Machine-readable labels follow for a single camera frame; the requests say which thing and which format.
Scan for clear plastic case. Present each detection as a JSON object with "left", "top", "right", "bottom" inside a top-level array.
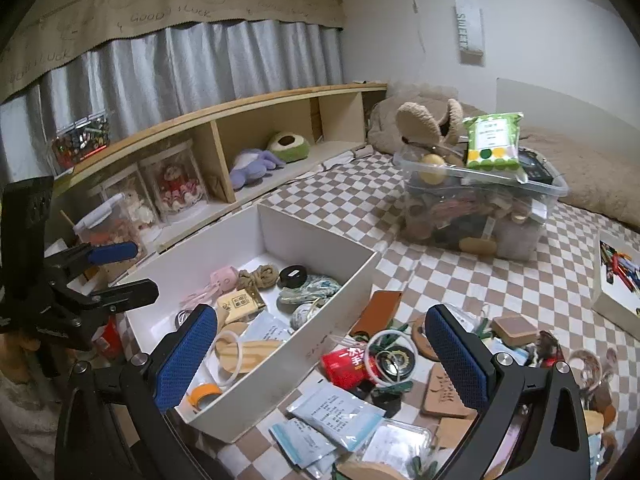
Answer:
[{"left": 362, "top": 420, "right": 433, "bottom": 466}]

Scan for white cardboard box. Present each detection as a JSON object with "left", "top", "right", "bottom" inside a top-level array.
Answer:
[{"left": 122, "top": 203, "right": 383, "bottom": 443}]

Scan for black round case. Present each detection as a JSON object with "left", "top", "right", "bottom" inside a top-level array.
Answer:
[{"left": 278, "top": 265, "right": 307, "bottom": 288}]

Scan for small oval wooden tag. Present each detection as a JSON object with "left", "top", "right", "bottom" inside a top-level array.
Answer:
[{"left": 459, "top": 235, "right": 498, "bottom": 256}]

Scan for brown quilt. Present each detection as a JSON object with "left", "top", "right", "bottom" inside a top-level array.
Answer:
[{"left": 470, "top": 102, "right": 640, "bottom": 231}]

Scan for person's left forearm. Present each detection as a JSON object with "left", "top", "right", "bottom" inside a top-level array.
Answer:
[{"left": 0, "top": 372, "right": 68, "bottom": 480}]

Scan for beige rope bundle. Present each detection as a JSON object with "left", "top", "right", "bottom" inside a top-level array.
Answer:
[{"left": 237, "top": 265, "right": 278, "bottom": 291}]

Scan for carved wooden tag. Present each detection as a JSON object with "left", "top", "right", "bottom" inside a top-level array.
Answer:
[{"left": 422, "top": 362, "right": 478, "bottom": 418}]

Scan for green clothes peg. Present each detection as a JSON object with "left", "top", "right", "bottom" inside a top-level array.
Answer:
[{"left": 372, "top": 377, "right": 413, "bottom": 398}]

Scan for rounded wooden block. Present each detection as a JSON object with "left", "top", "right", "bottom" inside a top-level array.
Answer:
[{"left": 435, "top": 417, "right": 476, "bottom": 451}]

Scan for purple plush toy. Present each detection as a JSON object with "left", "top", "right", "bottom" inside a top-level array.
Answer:
[{"left": 229, "top": 147, "right": 286, "bottom": 191}]

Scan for avocado plush toy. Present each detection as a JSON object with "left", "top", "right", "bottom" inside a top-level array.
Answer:
[{"left": 266, "top": 131, "right": 313, "bottom": 163}]

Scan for pile of colourful lighters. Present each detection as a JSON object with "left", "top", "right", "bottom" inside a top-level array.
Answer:
[{"left": 600, "top": 241, "right": 640, "bottom": 291}]

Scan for large white sachet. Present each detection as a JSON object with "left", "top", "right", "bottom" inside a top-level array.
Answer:
[{"left": 287, "top": 382, "right": 386, "bottom": 453}]

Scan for round cork coaster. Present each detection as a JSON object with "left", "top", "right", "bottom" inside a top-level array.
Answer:
[{"left": 407, "top": 317, "right": 441, "bottom": 361}]

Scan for red snack packet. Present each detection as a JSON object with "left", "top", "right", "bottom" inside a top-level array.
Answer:
[{"left": 320, "top": 345, "right": 376, "bottom": 388}]

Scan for wooden block brown top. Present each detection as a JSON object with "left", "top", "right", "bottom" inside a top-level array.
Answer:
[{"left": 490, "top": 312, "right": 538, "bottom": 348}]

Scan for clear plastic storage bin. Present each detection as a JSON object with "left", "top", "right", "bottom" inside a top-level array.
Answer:
[{"left": 392, "top": 137, "right": 571, "bottom": 261}]

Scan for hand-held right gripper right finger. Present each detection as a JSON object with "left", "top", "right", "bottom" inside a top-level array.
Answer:
[{"left": 425, "top": 304, "right": 598, "bottom": 480}]

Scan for clear case with red doll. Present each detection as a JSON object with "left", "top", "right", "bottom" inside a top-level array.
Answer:
[{"left": 140, "top": 152, "right": 208, "bottom": 223}]

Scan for wooden card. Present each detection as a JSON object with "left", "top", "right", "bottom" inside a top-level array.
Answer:
[{"left": 217, "top": 290, "right": 266, "bottom": 323}]

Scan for masking film roll orange tape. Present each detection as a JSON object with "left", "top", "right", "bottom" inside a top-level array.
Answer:
[{"left": 187, "top": 382, "right": 223, "bottom": 408}]

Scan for small white sachet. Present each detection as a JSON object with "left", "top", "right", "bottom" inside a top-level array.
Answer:
[{"left": 270, "top": 417, "right": 338, "bottom": 468}]

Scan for black flat box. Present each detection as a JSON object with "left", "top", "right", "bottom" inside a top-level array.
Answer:
[{"left": 517, "top": 149, "right": 556, "bottom": 186}]

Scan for blue white cloth bundle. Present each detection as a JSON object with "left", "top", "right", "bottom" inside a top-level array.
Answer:
[{"left": 277, "top": 274, "right": 343, "bottom": 331}]

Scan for oval wooden box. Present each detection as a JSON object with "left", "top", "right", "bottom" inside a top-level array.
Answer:
[{"left": 582, "top": 407, "right": 618, "bottom": 436}]

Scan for brown leather case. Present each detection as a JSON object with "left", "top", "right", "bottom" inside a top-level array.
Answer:
[{"left": 350, "top": 290, "right": 405, "bottom": 341}]

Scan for wooden bedside shelf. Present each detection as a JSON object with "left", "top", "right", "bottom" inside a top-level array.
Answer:
[{"left": 47, "top": 82, "right": 388, "bottom": 286}]

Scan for grey curtain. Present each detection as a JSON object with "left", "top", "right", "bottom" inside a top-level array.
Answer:
[{"left": 0, "top": 20, "right": 346, "bottom": 181}]

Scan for black tin gold label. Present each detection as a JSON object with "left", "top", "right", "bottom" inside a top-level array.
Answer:
[{"left": 375, "top": 347, "right": 418, "bottom": 378}]

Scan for white shallow tray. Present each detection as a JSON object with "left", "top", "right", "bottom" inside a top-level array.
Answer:
[{"left": 591, "top": 232, "right": 640, "bottom": 333}]

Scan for checkered bed sheet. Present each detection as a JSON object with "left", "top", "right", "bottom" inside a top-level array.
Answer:
[{"left": 195, "top": 142, "right": 640, "bottom": 480}]

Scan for dark wooden puzzle model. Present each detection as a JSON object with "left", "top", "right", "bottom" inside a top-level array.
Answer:
[{"left": 530, "top": 330, "right": 566, "bottom": 368}]

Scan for person's left hand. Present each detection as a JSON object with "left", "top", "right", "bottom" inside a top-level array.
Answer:
[{"left": 0, "top": 334, "right": 43, "bottom": 376}]

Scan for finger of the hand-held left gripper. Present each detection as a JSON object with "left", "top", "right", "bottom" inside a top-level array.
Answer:
[
  {"left": 49, "top": 241, "right": 139, "bottom": 281},
  {"left": 55, "top": 280, "right": 160, "bottom": 321}
]

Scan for beige printed valance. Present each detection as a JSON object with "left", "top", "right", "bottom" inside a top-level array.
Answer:
[{"left": 0, "top": 0, "right": 346, "bottom": 106}]

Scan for yellow ball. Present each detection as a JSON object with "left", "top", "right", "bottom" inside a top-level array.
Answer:
[{"left": 419, "top": 154, "right": 447, "bottom": 183}]

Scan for clear box colourful beads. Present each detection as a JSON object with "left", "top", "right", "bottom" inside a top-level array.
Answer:
[{"left": 50, "top": 112, "right": 113, "bottom": 171}]

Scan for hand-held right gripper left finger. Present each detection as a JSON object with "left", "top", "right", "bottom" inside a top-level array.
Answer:
[{"left": 52, "top": 304, "right": 221, "bottom": 480}]

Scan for beige plush toy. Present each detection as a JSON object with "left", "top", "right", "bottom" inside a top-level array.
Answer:
[{"left": 395, "top": 97, "right": 463, "bottom": 148}]

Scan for green wet wipes pack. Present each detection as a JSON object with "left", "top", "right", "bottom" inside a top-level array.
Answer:
[{"left": 461, "top": 112, "right": 525, "bottom": 170}]

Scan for clear tub white lid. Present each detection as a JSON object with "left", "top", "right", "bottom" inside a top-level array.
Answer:
[{"left": 72, "top": 195, "right": 146, "bottom": 261}]

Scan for pink plastic toy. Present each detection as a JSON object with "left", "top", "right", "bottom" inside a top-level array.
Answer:
[{"left": 187, "top": 267, "right": 241, "bottom": 306}]

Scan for white hanging bag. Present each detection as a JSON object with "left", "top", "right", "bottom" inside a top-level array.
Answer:
[{"left": 454, "top": 0, "right": 487, "bottom": 56}]

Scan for clear case with beige doll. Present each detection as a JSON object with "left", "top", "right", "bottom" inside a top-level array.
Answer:
[{"left": 90, "top": 167, "right": 161, "bottom": 246}]

